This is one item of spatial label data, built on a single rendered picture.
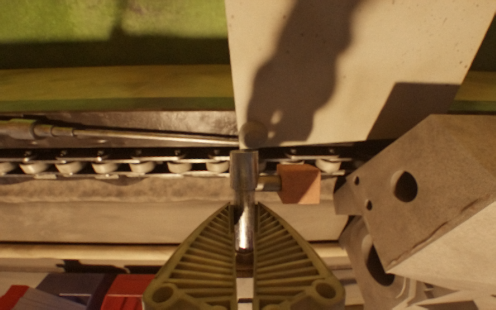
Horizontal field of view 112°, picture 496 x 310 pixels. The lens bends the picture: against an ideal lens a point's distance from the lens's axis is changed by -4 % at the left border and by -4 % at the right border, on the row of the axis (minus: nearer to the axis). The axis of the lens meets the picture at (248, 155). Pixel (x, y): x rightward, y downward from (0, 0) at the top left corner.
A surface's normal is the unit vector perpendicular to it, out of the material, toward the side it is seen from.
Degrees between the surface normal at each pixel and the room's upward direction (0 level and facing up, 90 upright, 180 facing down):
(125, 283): 95
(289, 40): 0
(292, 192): 25
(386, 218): 90
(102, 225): 0
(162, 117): 0
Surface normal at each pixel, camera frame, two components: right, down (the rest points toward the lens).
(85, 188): 0.04, 0.18
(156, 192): -0.01, -0.18
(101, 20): 0.03, 0.52
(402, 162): -1.00, 0.00
